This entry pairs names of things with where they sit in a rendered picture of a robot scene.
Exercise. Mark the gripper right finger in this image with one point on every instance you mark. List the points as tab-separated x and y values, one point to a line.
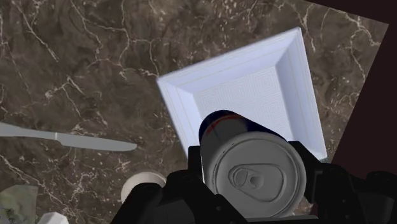
341	189

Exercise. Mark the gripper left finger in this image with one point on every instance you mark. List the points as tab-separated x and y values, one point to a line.
180	195

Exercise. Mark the silver and blue drink can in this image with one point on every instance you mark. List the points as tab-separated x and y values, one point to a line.
248	173

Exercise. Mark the white round cup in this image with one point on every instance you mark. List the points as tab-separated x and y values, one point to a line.
141	181

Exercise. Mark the grey table knife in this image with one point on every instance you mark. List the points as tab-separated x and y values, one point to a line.
74	141

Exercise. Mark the white angular object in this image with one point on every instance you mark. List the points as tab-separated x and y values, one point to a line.
52	218

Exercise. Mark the white square plate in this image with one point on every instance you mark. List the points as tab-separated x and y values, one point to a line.
248	83

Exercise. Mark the green mottled flat object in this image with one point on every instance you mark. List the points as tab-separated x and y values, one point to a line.
17	203

